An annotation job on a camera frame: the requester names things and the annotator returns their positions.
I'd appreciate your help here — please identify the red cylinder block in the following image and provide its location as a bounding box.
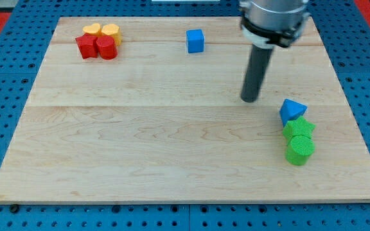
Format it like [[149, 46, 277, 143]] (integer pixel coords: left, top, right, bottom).
[[96, 35, 118, 60]]

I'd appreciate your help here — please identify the green star block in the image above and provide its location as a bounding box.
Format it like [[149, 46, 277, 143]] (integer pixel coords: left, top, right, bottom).
[[282, 116, 316, 141]]

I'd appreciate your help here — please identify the yellow heart block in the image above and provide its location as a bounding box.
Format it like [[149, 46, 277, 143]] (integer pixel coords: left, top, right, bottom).
[[82, 22, 101, 37]]

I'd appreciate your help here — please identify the light wooden board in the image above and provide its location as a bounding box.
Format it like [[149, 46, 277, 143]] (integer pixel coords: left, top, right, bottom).
[[0, 17, 370, 205]]

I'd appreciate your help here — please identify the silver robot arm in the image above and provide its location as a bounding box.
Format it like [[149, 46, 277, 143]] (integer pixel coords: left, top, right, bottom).
[[239, 0, 310, 49]]

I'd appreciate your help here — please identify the red star block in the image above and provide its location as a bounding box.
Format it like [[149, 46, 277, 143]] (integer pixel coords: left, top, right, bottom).
[[75, 35, 98, 59]]

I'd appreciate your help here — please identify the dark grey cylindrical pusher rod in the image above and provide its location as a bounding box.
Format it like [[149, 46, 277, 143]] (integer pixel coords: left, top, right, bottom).
[[240, 45, 273, 103]]

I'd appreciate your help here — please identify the blue cube block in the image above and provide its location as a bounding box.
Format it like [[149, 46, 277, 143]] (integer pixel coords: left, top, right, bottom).
[[186, 29, 205, 53]]

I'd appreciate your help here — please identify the green cylinder block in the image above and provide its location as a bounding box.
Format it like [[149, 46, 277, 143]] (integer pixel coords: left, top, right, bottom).
[[285, 135, 315, 166]]

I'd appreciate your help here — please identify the blue triangular prism block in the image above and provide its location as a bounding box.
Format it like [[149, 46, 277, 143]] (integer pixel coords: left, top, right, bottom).
[[279, 99, 308, 126]]

